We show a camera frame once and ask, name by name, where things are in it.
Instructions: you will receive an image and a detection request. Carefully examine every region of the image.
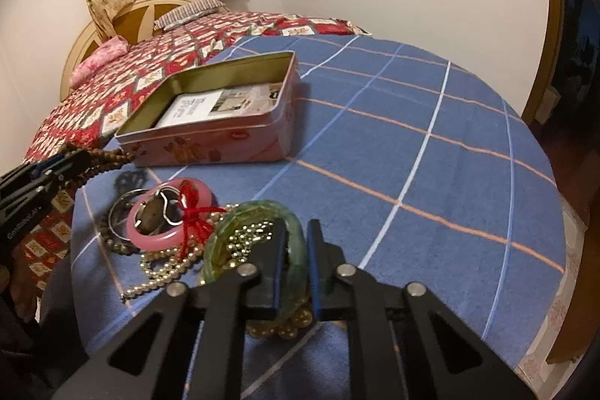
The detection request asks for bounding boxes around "white pearl necklace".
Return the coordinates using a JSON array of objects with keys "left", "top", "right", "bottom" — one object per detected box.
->
[{"left": 120, "top": 240, "right": 208, "bottom": 304}]

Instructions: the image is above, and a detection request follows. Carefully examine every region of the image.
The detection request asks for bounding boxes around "blue plaid tablecloth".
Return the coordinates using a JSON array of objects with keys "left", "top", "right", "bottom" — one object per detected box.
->
[{"left": 70, "top": 36, "right": 567, "bottom": 367}]

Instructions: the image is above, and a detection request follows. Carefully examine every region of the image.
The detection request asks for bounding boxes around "gold pearl bead necklace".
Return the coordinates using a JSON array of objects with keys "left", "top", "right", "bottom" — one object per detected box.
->
[{"left": 245, "top": 304, "right": 314, "bottom": 341}]

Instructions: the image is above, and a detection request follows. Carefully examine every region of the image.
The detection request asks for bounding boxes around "small silver bead strand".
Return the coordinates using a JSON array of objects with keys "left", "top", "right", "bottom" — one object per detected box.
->
[{"left": 223, "top": 220, "right": 274, "bottom": 270}]

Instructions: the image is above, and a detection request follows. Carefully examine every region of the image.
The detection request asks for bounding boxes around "silver metal bangle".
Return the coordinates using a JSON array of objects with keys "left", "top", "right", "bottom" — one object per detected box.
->
[{"left": 107, "top": 188, "right": 147, "bottom": 244}]

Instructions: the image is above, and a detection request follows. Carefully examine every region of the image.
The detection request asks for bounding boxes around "green jade bangle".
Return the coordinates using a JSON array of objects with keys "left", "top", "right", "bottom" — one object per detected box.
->
[{"left": 201, "top": 200, "right": 308, "bottom": 323}]

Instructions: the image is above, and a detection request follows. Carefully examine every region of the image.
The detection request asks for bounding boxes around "pink pillow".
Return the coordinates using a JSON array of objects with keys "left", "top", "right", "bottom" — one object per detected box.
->
[{"left": 69, "top": 36, "right": 129, "bottom": 89}]

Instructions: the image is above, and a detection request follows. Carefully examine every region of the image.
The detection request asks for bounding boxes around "silver watch band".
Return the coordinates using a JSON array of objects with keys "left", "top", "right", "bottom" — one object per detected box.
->
[{"left": 133, "top": 186, "right": 182, "bottom": 235}]

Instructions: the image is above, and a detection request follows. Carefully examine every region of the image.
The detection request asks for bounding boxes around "brown wooden door frame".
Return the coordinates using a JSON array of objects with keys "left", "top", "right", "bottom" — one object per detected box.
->
[{"left": 522, "top": 0, "right": 564, "bottom": 125}]

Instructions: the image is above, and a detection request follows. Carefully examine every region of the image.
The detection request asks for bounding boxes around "striped pillow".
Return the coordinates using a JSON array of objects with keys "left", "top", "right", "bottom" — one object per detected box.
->
[{"left": 153, "top": 0, "right": 227, "bottom": 31}]

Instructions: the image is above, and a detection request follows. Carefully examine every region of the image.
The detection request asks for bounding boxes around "pink jade bangle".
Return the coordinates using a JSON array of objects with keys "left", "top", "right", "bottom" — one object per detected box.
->
[{"left": 126, "top": 178, "right": 214, "bottom": 251}]

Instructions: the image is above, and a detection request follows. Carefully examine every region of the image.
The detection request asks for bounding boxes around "red patchwork bedspread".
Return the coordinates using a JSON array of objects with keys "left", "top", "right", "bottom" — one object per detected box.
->
[{"left": 11, "top": 10, "right": 371, "bottom": 294}]

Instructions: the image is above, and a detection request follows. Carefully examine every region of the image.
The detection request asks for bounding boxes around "red tassel knot charm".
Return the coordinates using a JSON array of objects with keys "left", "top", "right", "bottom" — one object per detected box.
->
[{"left": 178, "top": 180, "right": 226, "bottom": 251}]

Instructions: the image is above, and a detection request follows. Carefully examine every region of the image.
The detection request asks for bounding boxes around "brown wooden bead necklace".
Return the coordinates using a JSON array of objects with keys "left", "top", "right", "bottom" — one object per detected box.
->
[{"left": 60, "top": 141, "right": 141, "bottom": 190}]

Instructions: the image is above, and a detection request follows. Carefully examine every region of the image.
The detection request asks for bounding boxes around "pink metal tin box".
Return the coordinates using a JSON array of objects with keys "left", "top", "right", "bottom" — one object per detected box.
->
[{"left": 116, "top": 51, "right": 300, "bottom": 166}]

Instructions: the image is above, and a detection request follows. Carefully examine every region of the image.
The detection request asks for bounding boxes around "cream wooden headboard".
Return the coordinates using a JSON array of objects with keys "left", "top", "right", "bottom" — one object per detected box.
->
[{"left": 59, "top": 0, "right": 198, "bottom": 100}]

